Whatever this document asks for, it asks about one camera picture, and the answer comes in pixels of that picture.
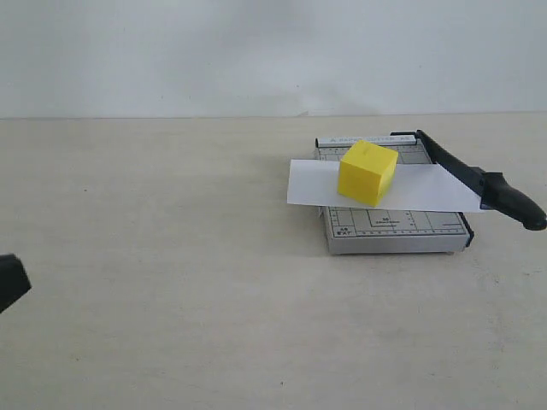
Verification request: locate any yellow foam cube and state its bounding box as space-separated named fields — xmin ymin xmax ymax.
xmin=337 ymin=140 xmax=398 ymax=207

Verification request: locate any white paper strip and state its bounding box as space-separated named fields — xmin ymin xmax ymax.
xmin=287 ymin=160 xmax=483 ymax=213

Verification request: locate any black cutter blade lever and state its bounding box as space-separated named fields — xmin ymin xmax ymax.
xmin=390 ymin=130 xmax=546 ymax=231

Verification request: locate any grey paper cutter base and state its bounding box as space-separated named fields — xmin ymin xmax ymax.
xmin=315 ymin=132 xmax=474 ymax=255

